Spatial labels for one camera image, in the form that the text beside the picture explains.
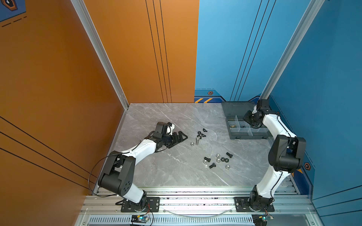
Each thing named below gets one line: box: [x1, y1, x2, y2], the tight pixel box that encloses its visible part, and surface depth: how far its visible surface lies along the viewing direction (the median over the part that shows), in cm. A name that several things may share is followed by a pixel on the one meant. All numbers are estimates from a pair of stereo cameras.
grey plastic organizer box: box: [221, 101, 271, 140], surface depth 107 cm
